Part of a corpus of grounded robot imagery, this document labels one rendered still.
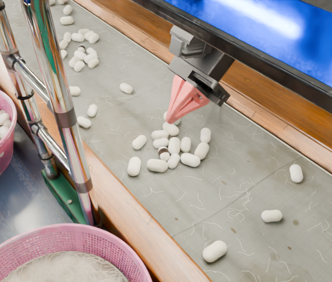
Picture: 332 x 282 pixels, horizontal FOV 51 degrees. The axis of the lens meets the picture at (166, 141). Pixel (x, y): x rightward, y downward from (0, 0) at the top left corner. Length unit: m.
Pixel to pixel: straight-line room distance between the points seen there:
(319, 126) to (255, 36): 0.43
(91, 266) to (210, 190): 0.22
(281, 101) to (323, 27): 0.47
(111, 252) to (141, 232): 0.05
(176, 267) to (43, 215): 0.29
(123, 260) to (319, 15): 0.39
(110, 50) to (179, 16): 0.59
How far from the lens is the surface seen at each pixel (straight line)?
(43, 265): 0.56
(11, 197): 0.72
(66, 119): 0.39
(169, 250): 0.50
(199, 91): 0.57
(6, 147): 0.73
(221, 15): 0.34
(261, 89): 0.78
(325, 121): 0.74
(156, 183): 0.60
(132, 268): 0.51
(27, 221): 0.68
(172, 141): 0.64
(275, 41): 0.30
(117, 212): 0.54
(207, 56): 0.57
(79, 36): 0.98
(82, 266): 0.54
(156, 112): 0.73
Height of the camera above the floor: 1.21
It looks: 45 degrees down
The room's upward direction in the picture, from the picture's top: straight up
